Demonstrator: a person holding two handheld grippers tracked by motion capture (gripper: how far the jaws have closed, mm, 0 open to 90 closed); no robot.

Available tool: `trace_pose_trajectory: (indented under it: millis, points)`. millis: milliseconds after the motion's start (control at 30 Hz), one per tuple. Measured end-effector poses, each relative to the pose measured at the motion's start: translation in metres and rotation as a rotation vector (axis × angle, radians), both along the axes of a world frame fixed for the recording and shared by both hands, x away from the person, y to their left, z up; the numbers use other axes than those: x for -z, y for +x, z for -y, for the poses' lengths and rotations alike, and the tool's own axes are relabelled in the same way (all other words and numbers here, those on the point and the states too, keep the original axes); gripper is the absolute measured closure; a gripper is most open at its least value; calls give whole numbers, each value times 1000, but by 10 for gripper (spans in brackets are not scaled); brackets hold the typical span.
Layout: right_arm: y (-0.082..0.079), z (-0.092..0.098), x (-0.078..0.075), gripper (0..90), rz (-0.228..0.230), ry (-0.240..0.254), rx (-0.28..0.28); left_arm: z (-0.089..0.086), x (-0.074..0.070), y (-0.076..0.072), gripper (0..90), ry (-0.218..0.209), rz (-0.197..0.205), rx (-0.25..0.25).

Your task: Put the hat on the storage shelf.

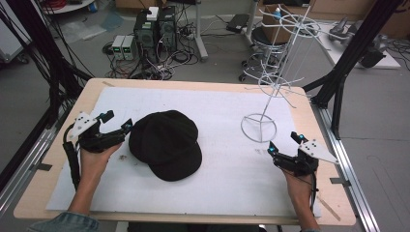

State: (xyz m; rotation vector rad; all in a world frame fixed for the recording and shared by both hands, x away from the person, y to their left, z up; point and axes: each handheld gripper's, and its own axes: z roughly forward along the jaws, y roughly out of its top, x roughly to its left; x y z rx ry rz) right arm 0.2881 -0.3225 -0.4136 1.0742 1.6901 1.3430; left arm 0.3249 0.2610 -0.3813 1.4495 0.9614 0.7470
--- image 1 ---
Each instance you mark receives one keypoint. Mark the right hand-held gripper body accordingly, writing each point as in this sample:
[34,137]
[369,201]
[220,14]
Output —
[299,164]

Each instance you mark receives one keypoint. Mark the white round table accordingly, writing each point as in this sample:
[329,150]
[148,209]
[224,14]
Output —
[69,5]

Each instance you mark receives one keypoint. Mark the black metal frame strut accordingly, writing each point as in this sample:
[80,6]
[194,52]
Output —
[348,61]

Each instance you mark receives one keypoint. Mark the grey power supply unit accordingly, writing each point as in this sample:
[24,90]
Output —
[129,47]
[117,46]

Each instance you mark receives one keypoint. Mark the denim sleeve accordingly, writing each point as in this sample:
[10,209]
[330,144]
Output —
[64,224]

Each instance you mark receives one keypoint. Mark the blue bottle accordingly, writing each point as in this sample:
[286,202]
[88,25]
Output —
[277,13]

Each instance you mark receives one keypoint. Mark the aluminium rail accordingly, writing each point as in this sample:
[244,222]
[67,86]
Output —
[25,164]
[348,167]

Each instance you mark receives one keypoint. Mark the white cabinet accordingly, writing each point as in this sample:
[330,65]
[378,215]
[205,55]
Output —
[13,35]

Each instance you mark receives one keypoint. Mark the person's right hand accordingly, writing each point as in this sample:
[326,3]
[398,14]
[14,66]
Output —
[298,187]

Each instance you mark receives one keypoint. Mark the black computer tower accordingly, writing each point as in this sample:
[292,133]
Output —
[167,29]
[145,35]

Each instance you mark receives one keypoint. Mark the black round stool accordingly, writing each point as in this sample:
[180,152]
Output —
[266,48]

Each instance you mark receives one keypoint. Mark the white board with grey devices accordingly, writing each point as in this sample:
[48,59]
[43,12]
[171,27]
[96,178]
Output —
[354,42]

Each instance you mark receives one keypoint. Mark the white foam mat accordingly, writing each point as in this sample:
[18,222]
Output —
[209,180]

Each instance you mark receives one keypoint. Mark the white desk leg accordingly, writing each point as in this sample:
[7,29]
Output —
[200,35]

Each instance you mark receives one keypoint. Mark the black tape piece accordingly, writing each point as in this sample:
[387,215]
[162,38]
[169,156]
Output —
[42,167]
[340,181]

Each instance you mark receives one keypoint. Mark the black flat box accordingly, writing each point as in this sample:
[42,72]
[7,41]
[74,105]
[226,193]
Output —
[238,22]

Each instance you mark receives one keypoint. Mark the black cap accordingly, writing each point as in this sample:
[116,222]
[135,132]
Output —
[164,145]

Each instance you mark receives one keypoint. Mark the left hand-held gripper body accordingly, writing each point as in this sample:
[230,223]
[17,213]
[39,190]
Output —
[96,138]

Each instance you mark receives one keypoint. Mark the white device on tower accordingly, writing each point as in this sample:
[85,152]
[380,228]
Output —
[152,13]

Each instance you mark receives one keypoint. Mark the person's left hand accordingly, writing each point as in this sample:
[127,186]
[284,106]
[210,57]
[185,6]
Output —
[96,161]

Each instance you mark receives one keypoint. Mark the cardboard box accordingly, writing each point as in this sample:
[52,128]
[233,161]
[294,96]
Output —
[270,29]

